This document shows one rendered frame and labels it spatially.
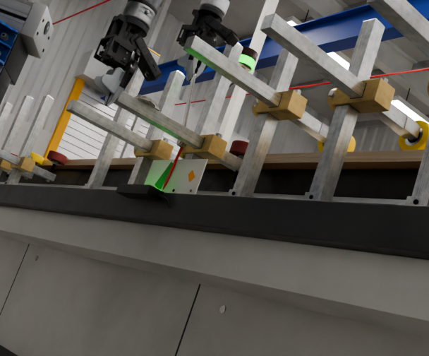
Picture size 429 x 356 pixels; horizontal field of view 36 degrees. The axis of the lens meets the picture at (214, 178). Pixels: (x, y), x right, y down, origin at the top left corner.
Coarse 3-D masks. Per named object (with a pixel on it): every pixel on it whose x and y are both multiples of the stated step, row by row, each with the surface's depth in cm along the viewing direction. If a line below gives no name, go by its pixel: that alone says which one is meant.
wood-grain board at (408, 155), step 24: (48, 168) 305; (72, 168) 285; (120, 168) 252; (216, 168) 204; (264, 168) 186; (288, 168) 178; (312, 168) 171; (360, 168) 158; (384, 168) 153; (408, 168) 148
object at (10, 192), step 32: (0, 192) 270; (32, 192) 243; (64, 192) 222; (96, 192) 204; (160, 224) 174; (192, 224) 159; (224, 224) 149; (256, 224) 141; (288, 224) 133; (320, 224) 127; (352, 224) 121; (384, 224) 115; (416, 224) 110; (416, 256) 111
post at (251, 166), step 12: (288, 60) 162; (276, 72) 162; (288, 72) 162; (276, 84) 160; (288, 84) 162; (264, 120) 158; (276, 120) 159; (264, 132) 157; (252, 144) 158; (264, 144) 157; (252, 156) 156; (264, 156) 157; (240, 168) 157; (252, 168) 155; (240, 180) 155; (252, 180) 155; (252, 192) 155
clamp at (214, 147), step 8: (208, 136) 172; (216, 136) 171; (208, 144) 170; (216, 144) 171; (224, 144) 173; (184, 152) 178; (192, 152) 175; (200, 152) 172; (208, 152) 170; (216, 152) 171
